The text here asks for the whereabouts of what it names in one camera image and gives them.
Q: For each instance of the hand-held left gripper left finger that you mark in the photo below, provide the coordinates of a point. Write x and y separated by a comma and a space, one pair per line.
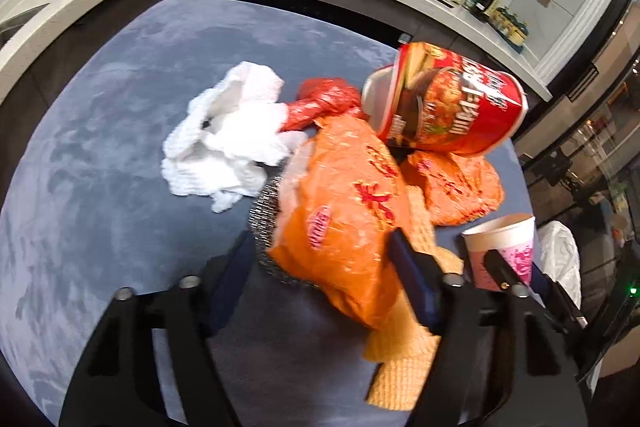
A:
235, 279

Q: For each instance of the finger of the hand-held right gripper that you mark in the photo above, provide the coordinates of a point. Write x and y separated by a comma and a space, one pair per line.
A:
500, 269
560, 302

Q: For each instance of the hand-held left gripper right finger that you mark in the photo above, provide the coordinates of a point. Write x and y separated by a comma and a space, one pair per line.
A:
411, 278

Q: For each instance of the pink and white paper cup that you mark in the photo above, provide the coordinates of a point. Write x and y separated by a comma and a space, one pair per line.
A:
515, 237

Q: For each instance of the white plastic bag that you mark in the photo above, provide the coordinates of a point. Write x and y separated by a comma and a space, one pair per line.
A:
560, 247

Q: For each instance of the large orange plastic bag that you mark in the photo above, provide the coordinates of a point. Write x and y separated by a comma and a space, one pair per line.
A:
345, 207

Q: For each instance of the red instant noodle cup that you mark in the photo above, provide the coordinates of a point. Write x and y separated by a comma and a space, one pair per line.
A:
450, 107

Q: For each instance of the red plastic bag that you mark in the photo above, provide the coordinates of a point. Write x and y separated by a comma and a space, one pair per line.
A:
320, 102

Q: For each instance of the steel wool scrubber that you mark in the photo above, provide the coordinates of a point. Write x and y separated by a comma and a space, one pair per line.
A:
262, 217

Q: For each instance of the yellow waffle dish cloth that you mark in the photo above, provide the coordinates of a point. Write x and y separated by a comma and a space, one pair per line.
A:
400, 357

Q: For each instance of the small orange plastic bag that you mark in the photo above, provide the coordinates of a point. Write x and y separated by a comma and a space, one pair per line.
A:
450, 187

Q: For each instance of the crumpled white paper towel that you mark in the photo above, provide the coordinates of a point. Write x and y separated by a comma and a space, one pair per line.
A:
225, 147

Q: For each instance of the blue-grey plush table mat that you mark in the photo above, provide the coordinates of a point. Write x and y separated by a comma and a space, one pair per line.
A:
100, 157

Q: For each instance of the spice jar set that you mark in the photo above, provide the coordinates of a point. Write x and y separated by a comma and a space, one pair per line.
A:
510, 27

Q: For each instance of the small green-lidded jar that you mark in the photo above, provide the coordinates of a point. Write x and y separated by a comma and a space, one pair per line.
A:
471, 1

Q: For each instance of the black built-in oven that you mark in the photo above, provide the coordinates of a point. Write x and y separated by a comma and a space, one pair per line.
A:
325, 7

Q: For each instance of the kitchen sink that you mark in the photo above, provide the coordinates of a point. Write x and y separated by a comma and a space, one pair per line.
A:
20, 24

